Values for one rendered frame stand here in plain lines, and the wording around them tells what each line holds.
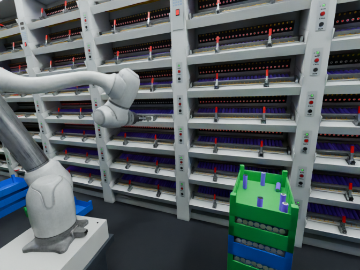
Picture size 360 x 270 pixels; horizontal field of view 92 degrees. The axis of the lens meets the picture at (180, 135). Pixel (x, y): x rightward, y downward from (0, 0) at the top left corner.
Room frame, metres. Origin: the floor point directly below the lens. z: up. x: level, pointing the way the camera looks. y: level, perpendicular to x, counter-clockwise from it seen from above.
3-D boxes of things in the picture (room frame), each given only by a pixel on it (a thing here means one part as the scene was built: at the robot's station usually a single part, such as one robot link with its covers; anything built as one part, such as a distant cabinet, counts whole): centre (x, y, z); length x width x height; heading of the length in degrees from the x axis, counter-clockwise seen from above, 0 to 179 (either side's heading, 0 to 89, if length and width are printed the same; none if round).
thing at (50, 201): (0.68, 0.56, 0.47); 0.18 x 0.16 x 0.22; 32
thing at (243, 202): (0.64, -0.32, 0.52); 0.30 x 0.20 x 0.08; 155
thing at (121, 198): (1.37, 0.28, 0.03); 2.19 x 0.16 x 0.05; 69
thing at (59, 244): (0.67, 0.53, 0.33); 0.22 x 0.18 x 0.06; 86
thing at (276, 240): (0.64, -0.32, 0.44); 0.30 x 0.20 x 0.08; 155
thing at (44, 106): (1.73, 1.27, 0.89); 0.20 x 0.09 x 1.78; 159
